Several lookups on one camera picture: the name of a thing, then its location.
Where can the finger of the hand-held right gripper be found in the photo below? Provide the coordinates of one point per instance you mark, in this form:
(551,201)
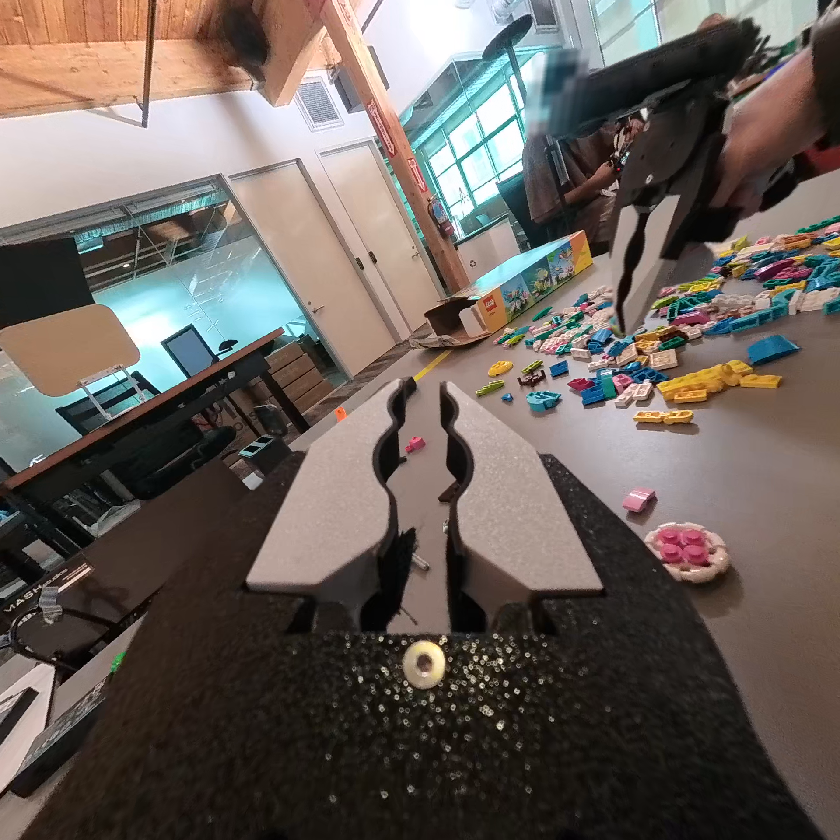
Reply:
(620,243)
(656,249)

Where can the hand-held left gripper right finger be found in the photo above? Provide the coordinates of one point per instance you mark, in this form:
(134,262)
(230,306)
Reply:
(531,525)

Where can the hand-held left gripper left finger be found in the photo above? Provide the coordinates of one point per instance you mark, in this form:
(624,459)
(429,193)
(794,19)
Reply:
(315,518)

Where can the pile of colourful toy bricks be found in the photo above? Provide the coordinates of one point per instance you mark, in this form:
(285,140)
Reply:
(754,289)

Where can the pink sloped toy brick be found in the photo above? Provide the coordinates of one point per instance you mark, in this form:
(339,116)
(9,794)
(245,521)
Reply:
(638,500)

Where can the person's right forearm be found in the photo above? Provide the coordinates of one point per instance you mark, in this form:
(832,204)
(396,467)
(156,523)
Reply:
(828,59)

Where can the grey desk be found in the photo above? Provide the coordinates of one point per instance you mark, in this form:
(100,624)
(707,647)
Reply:
(754,492)

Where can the person's right hand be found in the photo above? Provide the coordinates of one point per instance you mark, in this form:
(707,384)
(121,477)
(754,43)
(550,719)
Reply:
(768,131)

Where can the colourful cardboard box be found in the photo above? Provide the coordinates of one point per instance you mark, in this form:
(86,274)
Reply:
(531,282)

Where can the grey toy axle rod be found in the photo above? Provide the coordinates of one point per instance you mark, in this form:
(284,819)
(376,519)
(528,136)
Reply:
(420,562)

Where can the small pink toy brick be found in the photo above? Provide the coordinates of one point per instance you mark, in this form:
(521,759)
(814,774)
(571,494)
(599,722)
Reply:
(415,444)

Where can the cyan arch toy brick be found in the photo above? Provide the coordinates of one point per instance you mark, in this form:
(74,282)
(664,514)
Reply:
(544,401)

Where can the stack of cardboard boxes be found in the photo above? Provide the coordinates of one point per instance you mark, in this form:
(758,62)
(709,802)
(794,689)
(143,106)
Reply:
(289,380)

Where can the lime green toy brick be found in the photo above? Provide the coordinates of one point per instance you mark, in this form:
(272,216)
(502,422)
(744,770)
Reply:
(489,389)

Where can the dark brown clip toy brick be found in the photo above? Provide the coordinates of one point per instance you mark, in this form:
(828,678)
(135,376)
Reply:
(532,378)

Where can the blue curved toy brick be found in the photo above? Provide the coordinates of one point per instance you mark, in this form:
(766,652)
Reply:
(771,349)

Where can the white round pie toy brick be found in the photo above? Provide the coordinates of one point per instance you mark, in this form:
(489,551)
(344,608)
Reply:
(686,554)

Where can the yellow round toy plate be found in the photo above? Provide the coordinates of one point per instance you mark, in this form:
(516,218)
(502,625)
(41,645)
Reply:
(499,368)

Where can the paned window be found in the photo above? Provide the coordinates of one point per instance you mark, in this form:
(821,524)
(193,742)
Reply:
(485,151)

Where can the red fire extinguisher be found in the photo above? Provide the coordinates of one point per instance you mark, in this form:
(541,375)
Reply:
(441,216)

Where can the yellow tape strip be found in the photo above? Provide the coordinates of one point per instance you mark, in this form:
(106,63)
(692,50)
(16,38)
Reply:
(433,364)

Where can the brown wooden table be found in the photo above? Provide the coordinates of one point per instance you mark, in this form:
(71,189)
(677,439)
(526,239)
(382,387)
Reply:
(164,401)

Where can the black disc floor lamp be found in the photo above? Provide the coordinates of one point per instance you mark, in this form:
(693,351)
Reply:
(506,33)

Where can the black monitor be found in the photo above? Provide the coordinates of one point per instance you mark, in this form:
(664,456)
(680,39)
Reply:
(187,351)

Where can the white door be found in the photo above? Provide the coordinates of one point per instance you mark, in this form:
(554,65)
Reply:
(302,249)
(374,223)

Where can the glass office partition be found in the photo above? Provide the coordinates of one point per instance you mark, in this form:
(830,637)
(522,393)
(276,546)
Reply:
(197,282)

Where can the black printed box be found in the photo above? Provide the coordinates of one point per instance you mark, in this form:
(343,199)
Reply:
(39,590)

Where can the beige board on stand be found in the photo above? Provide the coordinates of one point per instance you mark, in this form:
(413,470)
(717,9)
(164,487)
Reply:
(69,348)

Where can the black flag panel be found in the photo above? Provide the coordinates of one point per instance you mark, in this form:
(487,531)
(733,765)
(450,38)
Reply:
(39,279)

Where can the dark round ceiling fixture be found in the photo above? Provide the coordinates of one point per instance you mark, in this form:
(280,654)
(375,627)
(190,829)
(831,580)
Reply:
(244,36)

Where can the black hanging pipe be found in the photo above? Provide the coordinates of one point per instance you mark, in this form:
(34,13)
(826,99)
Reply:
(149,59)

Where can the black wall speaker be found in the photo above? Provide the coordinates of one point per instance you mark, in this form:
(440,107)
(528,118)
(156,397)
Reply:
(359,79)

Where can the wooden post with red signs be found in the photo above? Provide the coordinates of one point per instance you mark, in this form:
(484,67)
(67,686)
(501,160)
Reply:
(361,59)

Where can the wall vent grille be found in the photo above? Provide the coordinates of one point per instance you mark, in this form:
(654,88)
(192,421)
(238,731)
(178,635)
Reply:
(317,103)

